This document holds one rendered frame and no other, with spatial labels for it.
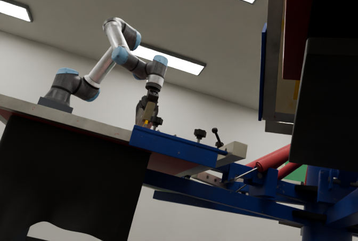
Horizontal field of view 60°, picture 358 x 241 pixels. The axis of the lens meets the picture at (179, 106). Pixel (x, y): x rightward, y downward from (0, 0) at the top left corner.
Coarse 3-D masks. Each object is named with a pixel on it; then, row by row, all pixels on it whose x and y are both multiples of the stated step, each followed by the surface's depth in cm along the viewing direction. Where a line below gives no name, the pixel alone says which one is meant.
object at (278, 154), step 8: (288, 144) 154; (272, 152) 150; (280, 152) 137; (288, 152) 137; (256, 160) 147; (264, 160) 134; (272, 160) 134; (280, 160) 135; (256, 168) 133; (264, 168) 132; (280, 168) 173; (288, 168) 169; (296, 168) 169; (240, 176) 131; (280, 176) 171; (304, 184) 182
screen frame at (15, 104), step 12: (0, 96) 96; (0, 108) 98; (12, 108) 96; (24, 108) 97; (36, 108) 97; (48, 108) 98; (0, 120) 118; (48, 120) 99; (60, 120) 98; (72, 120) 99; (84, 120) 100; (96, 132) 100; (108, 132) 101; (120, 132) 102; (192, 168) 122; (204, 168) 116
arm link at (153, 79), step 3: (150, 75) 141; (153, 75) 141; (156, 75) 141; (147, 78) 143; (150, 78) 140; (153, 78) 140; (156, 78) 140; (159, 78) 141; (162, 78) 142; (147, 81) 141; (150, 81) 140; (153, 81) 139; (156, 81) 140; (159, 81) 140; (162, 81) 142; (156, 84) 140; (159, 84) 140
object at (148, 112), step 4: (148, 104) 117; (152, 104) 118; (148, 108) 117; (152, 108) 117; (144, 112) 120; (148, 112) 116; (152, 112) 117; (144, 116) 116; (148, 116) 116; (144, 120) 117; (148, 120) 116
